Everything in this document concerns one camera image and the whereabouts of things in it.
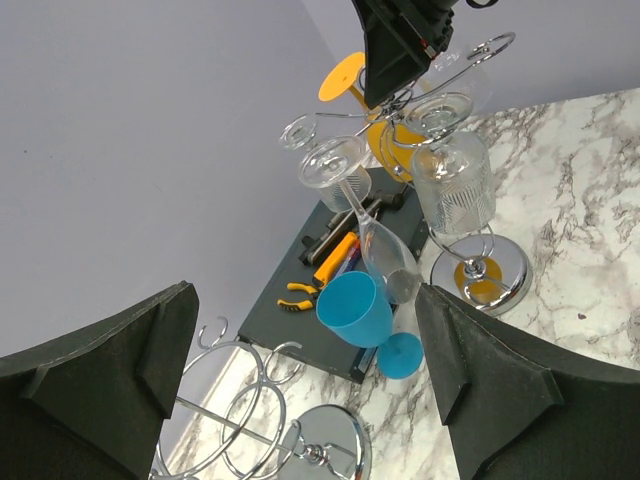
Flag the scroll arm chrome glass rack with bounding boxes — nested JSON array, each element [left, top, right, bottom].
[[299, 32, 534, 317]]

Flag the yellow handled pliers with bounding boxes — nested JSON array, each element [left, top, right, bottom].
[[276, 282, 320, 312]]

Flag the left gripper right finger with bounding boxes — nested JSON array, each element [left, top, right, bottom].
[[415, 284, 639, 479]]

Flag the clear glass with reflection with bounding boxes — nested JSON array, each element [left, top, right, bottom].
[[429, 49, 494, 126]]

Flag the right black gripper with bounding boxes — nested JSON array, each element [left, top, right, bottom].
[[353, 0, 455, 108]]

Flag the blue plastic goblet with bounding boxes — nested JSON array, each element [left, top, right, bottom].
[[316, 271, 423, 380]]

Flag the dark grey tool tray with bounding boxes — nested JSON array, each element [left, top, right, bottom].
[[237, 167, 431, 385]]

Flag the round ring chrome glass rack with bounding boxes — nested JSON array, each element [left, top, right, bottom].
[[149, 317, 372, 479]]

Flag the orange utility knife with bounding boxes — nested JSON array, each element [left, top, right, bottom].
[[312, 231, 358, 287]]

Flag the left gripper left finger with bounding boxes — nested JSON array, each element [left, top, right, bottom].
[[1, 281, 199, 479]]

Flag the yellow plastic goblet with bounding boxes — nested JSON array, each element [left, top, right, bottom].
[[318, 51, 425, 183]]

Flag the blue red screwdriver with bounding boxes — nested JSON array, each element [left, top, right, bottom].
[[333, 240, 361, 278]]

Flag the clear stemmed glass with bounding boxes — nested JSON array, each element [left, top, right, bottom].
[[298, 134, 422, 306]]

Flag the black metal tool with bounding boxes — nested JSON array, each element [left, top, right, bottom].
[[298, 187, 407, 266]]

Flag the ribbed clear wine glass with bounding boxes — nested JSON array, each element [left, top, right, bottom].
[[279, 114, 372, 213]]

